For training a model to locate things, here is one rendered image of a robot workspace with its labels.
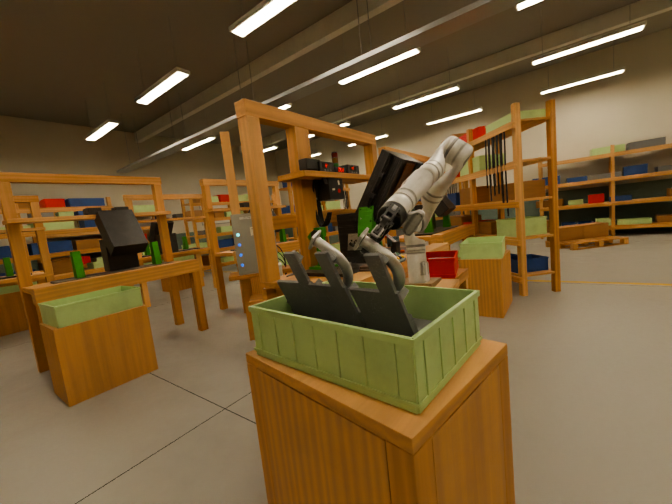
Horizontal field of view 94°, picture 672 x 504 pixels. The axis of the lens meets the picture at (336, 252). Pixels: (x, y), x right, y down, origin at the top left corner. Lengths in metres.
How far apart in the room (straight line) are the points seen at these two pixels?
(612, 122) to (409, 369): 10.46
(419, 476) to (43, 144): 11.52
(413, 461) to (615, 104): 10.65
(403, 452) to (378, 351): 0.20
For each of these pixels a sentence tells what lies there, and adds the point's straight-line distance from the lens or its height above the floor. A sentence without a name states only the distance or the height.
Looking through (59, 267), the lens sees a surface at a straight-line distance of 8.27.
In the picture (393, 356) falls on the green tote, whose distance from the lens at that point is 0.73.
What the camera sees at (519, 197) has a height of 1.21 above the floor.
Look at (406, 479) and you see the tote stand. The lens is 0.79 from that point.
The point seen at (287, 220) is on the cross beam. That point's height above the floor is 1.24.
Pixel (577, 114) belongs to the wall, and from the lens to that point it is 10.97.
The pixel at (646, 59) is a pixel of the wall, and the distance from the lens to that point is 11.26.
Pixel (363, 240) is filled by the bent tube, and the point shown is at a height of 1.16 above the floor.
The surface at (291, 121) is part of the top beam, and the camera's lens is 2.23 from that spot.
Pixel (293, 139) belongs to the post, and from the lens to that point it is 2.24.
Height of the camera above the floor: 1.23
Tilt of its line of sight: 6 degrees down
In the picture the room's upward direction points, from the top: 6 degrees counter-clockwise
